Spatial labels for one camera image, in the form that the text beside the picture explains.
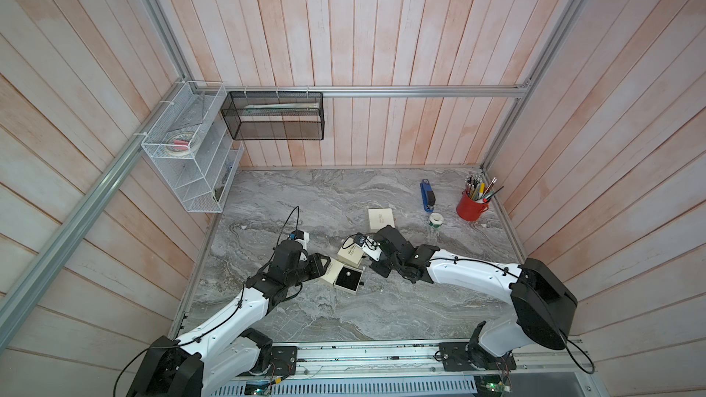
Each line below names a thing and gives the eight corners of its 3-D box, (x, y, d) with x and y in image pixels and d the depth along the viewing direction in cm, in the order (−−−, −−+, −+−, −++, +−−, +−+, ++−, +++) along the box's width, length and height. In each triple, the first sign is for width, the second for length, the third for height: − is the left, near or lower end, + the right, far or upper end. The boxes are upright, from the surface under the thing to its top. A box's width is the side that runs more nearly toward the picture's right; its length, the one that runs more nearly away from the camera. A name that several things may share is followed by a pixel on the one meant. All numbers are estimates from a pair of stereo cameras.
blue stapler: (425, 211, 108) (428, 204, 104) (419, 184, 117) (421, 176, 113) (433, 211, 108) (437, 204, 104) (427, 184, 117) (429, 176, 113)
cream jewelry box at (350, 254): (336, 260, 95) (336, 254, 92) (348, 242, 100) (348, 235, 96) (355, 270, 93) (355, 265, 89) (366, 250, 97) (367, 244, 94)
